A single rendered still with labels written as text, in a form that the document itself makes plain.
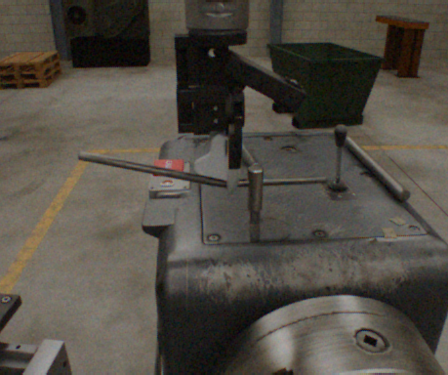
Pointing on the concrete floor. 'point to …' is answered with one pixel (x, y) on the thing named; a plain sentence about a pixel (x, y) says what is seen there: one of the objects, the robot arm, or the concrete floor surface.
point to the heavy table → (412, 29)
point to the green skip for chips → (326, 81)
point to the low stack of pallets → (27, 69)
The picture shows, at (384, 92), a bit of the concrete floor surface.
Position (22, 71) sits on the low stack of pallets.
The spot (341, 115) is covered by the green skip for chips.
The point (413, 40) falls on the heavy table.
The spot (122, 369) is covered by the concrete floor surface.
